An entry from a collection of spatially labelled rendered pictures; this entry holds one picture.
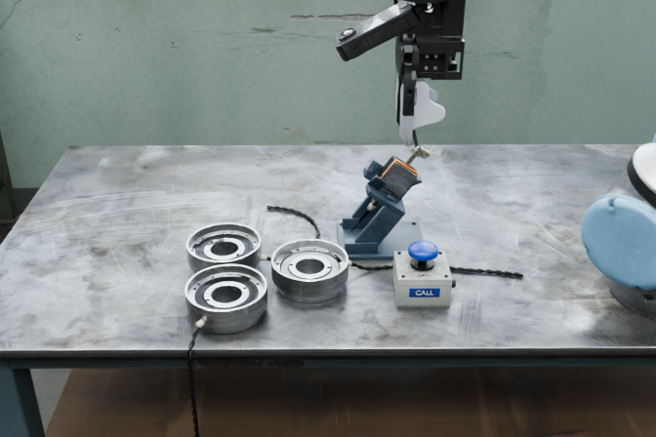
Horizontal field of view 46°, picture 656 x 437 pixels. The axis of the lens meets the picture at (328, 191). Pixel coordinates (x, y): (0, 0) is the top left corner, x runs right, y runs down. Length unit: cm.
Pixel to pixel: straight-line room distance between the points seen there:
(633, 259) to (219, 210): 65
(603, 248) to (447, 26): 34
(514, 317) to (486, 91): 174
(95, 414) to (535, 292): 69
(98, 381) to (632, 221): 87
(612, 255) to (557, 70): 186
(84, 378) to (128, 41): 153
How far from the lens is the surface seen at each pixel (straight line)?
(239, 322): 98
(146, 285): 110
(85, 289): 111
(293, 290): 102
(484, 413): 127
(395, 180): 111
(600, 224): 90
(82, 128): 283
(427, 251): 101
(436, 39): 102
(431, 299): 103
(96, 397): 132
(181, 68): 267
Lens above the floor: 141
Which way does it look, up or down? 28 degrees down
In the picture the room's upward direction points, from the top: straight up
